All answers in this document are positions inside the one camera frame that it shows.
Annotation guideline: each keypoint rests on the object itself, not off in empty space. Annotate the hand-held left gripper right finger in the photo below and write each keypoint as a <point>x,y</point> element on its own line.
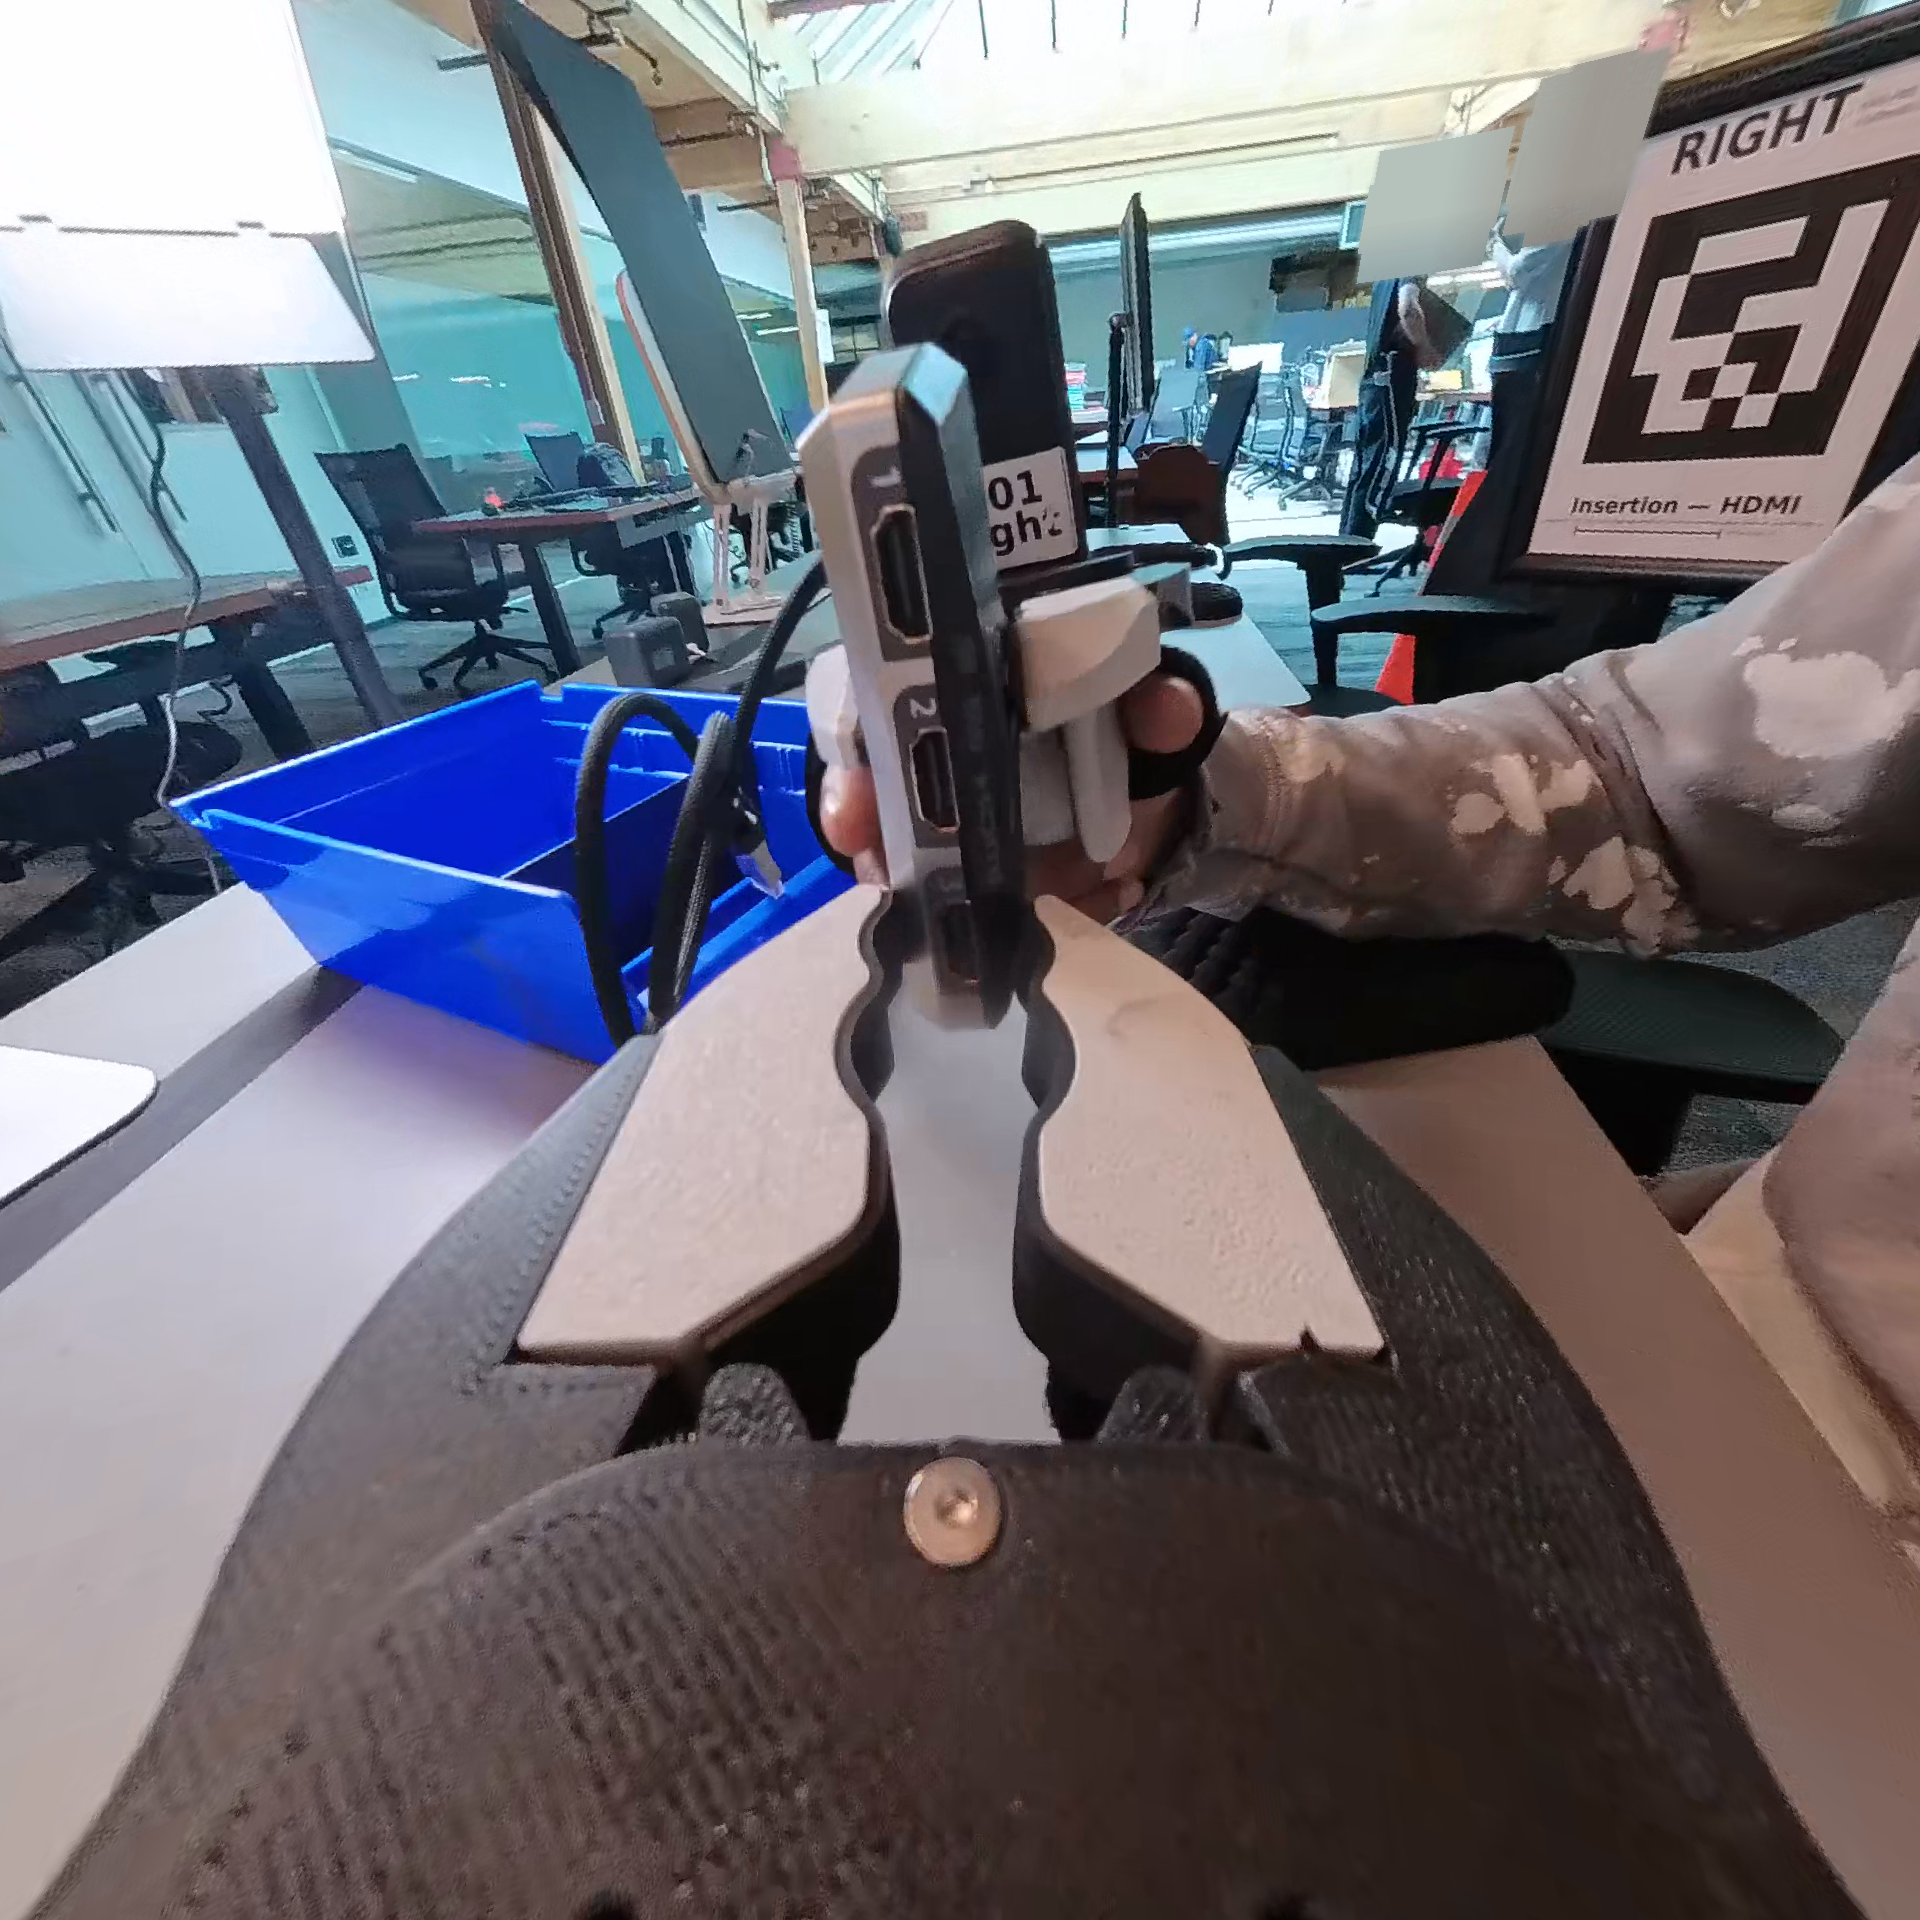
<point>1185,1184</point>

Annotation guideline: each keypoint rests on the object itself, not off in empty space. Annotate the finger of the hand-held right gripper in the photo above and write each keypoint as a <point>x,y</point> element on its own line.
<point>1089,661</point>
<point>832,713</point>

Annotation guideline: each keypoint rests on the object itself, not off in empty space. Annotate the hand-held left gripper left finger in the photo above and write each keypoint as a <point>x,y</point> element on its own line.
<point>721,1184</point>

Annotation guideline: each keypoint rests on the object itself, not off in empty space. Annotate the grey hdmi switch box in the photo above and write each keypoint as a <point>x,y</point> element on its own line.
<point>848,523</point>

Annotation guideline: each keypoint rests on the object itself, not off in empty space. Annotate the blue plastic bin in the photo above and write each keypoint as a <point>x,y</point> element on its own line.
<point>376,855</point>

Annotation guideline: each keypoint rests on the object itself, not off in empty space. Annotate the person's right forearm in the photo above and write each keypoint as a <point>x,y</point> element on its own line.
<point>1500,795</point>

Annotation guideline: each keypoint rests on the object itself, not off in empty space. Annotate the person's right hand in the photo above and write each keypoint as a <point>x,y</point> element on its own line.
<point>1154,855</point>

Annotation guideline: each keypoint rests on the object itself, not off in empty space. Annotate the black monitor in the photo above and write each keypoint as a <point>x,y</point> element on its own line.
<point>1137,317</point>

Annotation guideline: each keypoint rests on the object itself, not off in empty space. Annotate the black textured pad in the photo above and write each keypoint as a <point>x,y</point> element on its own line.
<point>1350,991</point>

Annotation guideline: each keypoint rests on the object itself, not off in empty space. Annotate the orange striped cone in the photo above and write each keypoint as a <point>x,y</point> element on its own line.
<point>1401,661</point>

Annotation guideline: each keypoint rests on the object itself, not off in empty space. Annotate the brown standing desk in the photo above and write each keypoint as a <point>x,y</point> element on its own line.
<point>149,609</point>
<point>570,517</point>

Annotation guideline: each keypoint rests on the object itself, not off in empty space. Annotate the black wood-edged board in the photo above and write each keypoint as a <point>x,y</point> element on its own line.
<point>646,241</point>

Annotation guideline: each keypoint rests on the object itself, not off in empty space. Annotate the black office chair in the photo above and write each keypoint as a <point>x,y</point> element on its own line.
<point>421,541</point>

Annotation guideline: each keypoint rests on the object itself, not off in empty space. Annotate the black chair armrest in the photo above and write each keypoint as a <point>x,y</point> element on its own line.
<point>1694,1021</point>

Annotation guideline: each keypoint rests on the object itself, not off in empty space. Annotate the black light stand pole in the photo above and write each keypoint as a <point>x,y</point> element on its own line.
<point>300,557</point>

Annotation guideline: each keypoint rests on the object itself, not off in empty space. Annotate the black framed marker sign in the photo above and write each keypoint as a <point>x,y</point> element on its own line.
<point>1725,330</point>

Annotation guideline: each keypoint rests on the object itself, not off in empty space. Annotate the led panel light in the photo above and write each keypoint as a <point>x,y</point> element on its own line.
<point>149,150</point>

